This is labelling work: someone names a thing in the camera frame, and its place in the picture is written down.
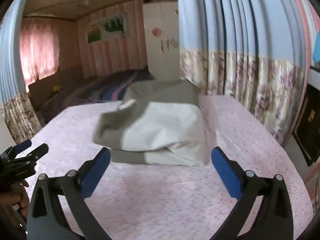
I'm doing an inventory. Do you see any grey and white garment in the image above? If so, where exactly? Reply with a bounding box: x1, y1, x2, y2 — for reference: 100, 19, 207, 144
93, 80, 209, 166

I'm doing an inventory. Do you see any person's left hand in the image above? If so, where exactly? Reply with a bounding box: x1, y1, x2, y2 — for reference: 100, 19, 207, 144
1, 180, 30, 218

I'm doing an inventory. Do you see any brown sofa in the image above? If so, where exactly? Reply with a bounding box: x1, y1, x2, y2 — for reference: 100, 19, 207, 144
28, 66, 98, 123

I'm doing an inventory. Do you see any striped blue pink blanket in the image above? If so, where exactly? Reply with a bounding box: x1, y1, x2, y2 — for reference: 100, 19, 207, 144
76, 68, 151, 103

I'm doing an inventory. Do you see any pink window curtain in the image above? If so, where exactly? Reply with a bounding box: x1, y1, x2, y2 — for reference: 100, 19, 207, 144
20, 19, 60, 87

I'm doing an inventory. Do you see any blue cloth on dispenser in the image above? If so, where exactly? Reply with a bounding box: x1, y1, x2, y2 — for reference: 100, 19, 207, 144
312, 32, 320, 65

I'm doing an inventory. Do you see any blue floral curtain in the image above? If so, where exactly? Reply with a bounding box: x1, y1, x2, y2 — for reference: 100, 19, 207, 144
178, 0, 318, 144

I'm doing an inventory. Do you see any white wardrobe with flower stickers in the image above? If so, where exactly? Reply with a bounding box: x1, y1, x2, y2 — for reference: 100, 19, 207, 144
143, 2, 181, 81

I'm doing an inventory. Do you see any green wall picture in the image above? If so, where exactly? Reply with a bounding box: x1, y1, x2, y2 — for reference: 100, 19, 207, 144
86, 13, 129, 44

